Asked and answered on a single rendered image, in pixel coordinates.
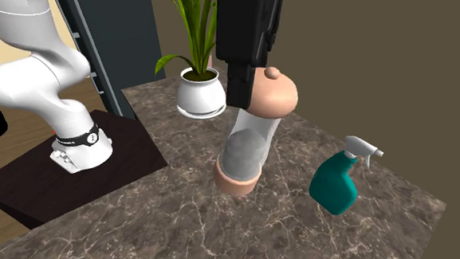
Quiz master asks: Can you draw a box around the dark robot stand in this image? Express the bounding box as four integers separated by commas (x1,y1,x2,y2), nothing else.
0,104,172,237

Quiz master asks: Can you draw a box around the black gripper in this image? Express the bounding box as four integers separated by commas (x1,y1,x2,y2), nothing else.
212,0,286,112

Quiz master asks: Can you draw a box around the dark grey tall cabinet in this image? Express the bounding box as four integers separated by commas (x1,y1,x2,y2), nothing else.
45,0,170,122

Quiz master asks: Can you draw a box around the green plant in white pot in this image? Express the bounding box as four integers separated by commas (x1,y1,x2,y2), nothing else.
152,0,233,121

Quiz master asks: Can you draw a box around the teal spray bottle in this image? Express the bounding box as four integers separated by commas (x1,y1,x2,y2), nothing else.
307,133,385,218

